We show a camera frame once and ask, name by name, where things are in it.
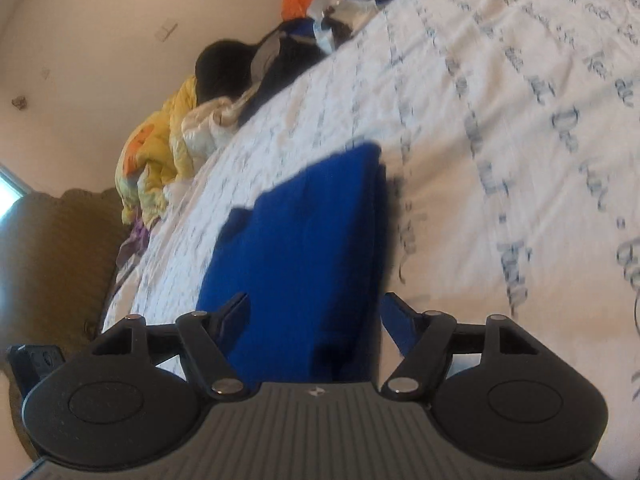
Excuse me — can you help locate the blue knit sweater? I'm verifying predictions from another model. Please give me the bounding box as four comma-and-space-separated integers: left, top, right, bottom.
196, 143, 388, 386

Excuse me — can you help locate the black and grey clothes pile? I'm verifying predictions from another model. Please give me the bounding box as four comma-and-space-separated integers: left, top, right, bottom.
238, 18, 326, 127

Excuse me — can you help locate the brown headboard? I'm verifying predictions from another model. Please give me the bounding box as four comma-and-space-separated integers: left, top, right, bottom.
1, 188, 129, 460

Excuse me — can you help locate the yellow floral quilt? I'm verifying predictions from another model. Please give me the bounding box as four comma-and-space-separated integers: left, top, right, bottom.
114, 74, 237, 229

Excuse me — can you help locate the white duvet with blue script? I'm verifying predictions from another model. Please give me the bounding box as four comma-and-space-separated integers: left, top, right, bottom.
102, 0, 640, 480

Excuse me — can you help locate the black round cushion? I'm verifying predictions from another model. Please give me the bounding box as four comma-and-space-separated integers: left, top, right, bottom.
194, 39, 257, 105

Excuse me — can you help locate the white crumpled plastic bag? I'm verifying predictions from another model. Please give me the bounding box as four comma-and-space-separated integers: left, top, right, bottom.
306, 0, 378, 54

